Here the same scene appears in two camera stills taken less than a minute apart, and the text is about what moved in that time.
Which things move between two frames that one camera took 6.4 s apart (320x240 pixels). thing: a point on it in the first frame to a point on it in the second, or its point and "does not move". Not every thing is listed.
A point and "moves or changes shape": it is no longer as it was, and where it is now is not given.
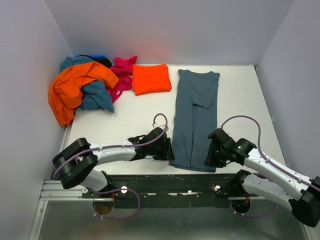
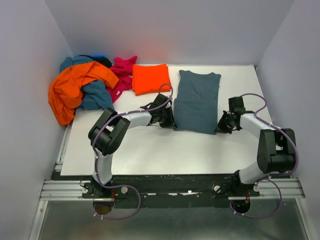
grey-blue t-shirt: x=195 y=118 moves or changes shape
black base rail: x=166 y=191 does not move
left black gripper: x=166 y=149 to x=169 y=118
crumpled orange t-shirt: x=66 y=93 does not move
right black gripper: x=211 y=155 to x=223 y=122
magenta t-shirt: x=123 y=70 does not move
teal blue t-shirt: x=95 y=94 does not move
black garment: x=103 y=60 does not move
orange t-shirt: x=147 y=78 does not move
